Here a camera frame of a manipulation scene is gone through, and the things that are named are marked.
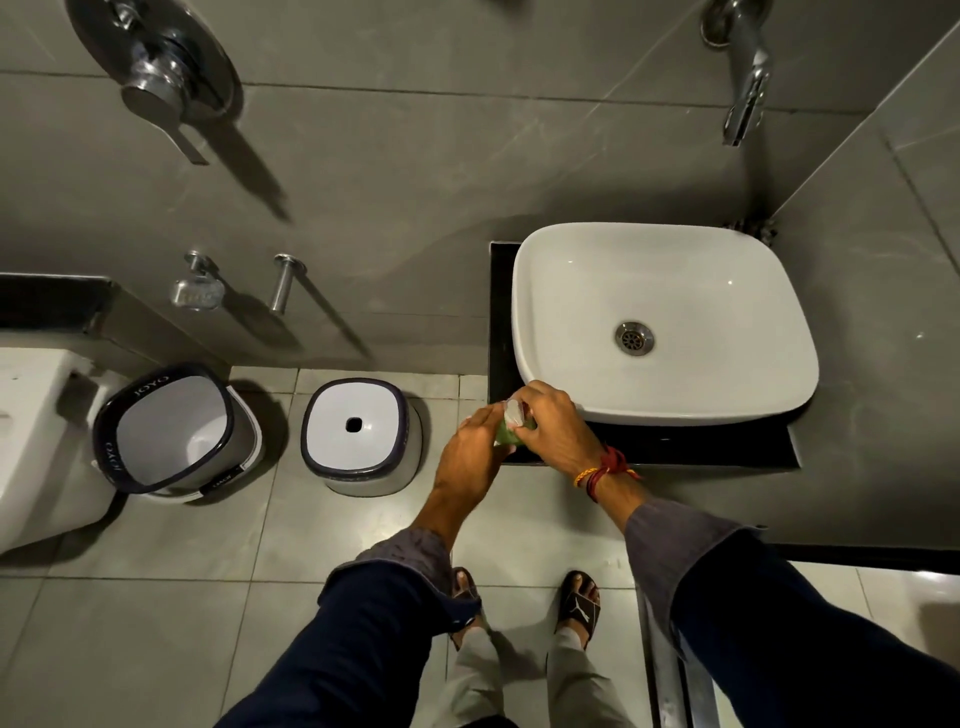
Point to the person's right fingers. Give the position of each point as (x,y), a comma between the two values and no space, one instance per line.
(536,396)

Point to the white ceramic wash basin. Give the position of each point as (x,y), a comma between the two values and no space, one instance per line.
(697,300)

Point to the person's left leg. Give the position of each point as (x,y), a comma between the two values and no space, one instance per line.
(472,686)

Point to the person's left hand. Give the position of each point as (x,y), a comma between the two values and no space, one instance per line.
(466,461)

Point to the person's right leg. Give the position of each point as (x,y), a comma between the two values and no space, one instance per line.
(581,686)

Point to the white bucket dark rim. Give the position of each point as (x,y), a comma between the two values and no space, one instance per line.
(176,431)

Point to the chrome shower mixer valve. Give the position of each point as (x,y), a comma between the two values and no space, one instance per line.
(161,71)

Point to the white toilet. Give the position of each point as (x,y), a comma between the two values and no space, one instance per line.
(37,442)

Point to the chrome basin drain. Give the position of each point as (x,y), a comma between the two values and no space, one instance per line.
(634,338)

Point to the chrome basin faucet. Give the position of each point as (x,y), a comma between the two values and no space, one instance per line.
(746,82)

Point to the person's right forearm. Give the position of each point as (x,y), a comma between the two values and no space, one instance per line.
(750,615)

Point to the small green bottle white cap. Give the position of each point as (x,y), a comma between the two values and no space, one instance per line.
(512,429)

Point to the person's left forearm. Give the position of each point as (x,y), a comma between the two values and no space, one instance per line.
(375,622)

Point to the chrome wall spout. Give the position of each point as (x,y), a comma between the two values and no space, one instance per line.
(283,283)

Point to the black stone ledge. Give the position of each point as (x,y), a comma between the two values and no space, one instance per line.
(49,302)

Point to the grey metal door edge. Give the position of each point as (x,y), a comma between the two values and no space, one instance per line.
(675,675)

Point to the white stool dark rim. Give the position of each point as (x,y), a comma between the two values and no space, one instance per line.
(358,431)

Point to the black sandal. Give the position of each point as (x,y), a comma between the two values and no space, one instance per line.
(579,604)
(465,592)

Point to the small chrome wall tap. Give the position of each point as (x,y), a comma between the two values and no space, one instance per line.
(198,289)

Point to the black stone counter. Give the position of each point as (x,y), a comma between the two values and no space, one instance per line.
(675,444)

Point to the person's leg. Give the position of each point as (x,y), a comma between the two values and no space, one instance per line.
(581,686)
(472,686)

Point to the person's left fingers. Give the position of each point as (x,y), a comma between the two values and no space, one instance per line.
(486,421)

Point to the person's right hand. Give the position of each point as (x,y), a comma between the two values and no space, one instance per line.
(562,435)

